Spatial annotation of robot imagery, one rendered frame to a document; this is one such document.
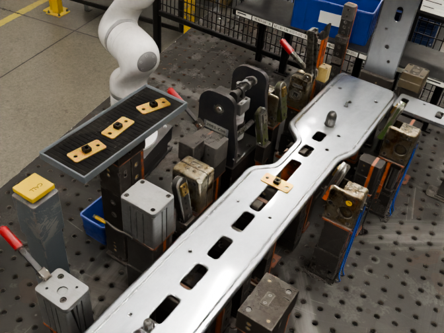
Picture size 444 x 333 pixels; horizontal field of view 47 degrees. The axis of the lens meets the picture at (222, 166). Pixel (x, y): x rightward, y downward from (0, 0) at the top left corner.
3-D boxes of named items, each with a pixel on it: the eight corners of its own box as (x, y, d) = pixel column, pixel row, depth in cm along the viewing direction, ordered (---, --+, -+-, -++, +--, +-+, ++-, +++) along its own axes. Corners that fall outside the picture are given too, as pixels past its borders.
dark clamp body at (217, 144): (211, 253, 156) (220, 156, 131) (176, 233, 161) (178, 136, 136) (230, 232, 163) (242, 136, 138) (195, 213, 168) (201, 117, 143)
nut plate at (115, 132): (113, 139, 120) (112, 135, 119) (100, 133, 121) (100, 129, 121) (135, 122, 126) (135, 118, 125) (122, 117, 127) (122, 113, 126)
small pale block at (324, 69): (307, 154, 195) (328, 69, 171) (299, 150, 197) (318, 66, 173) (311, 149, 198) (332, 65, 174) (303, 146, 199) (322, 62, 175)
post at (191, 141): (188, 250, 156) (193, 147, 130) (175, 242, 158) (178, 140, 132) (197, 240, 159) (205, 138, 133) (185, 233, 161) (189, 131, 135)
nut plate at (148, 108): (143, 115, 128) (143, 111, 128) (135, 108, 130) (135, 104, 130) (171, 105, 133) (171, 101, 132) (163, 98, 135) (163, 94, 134)
